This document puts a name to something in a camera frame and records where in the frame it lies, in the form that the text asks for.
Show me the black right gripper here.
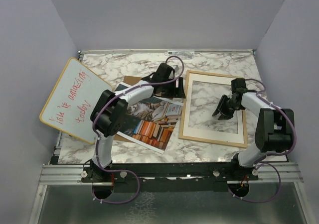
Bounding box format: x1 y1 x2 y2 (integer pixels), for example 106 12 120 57
213 94 242 120

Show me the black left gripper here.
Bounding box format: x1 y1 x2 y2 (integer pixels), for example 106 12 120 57
161 77 185 99

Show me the clear acrylic frame sheet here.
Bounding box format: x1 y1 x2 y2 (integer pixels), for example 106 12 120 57
188 81 238 134

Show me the light wooden picture frame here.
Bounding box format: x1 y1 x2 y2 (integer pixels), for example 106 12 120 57
179 70 248 148

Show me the white mat passe-partout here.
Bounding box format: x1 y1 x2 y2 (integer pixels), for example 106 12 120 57
179 71 248 148

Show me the cat and books photo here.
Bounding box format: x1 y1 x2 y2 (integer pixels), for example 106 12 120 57
117 97 183 154

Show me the brown frame backing board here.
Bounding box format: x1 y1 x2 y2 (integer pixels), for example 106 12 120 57
114 76 141 142

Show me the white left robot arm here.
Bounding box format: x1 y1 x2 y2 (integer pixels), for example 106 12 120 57
90 62 185 182

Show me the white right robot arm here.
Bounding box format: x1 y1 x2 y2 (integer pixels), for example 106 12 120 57
213 78 297 180

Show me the white sticker label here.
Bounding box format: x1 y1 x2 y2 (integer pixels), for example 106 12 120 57
165 50 195 60

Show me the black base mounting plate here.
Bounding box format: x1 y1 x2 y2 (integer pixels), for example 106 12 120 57
81 162 258 193

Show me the yellow-rimmed whiteboard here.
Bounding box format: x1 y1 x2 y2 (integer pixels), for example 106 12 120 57
39 58 113 144

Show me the aluminium back rail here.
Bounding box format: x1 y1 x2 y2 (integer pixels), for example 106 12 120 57
78 49 254 55

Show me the aluminium rail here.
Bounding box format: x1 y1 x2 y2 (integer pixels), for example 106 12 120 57
38 162 304 185
78 49 254 55

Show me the aluminium front rail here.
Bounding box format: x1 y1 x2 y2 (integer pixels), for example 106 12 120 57
38 162 304 185

